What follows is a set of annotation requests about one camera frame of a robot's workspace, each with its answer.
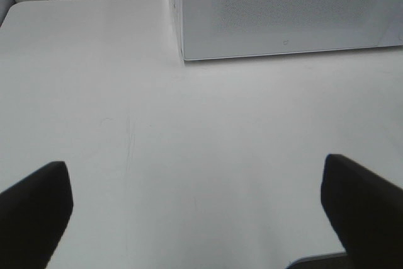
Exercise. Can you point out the white microwave door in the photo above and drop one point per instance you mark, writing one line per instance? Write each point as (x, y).
(215, 29)

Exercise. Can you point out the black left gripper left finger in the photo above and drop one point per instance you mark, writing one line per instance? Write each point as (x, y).
(34, 215)

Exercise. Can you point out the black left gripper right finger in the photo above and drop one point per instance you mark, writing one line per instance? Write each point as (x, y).
(365, 211)

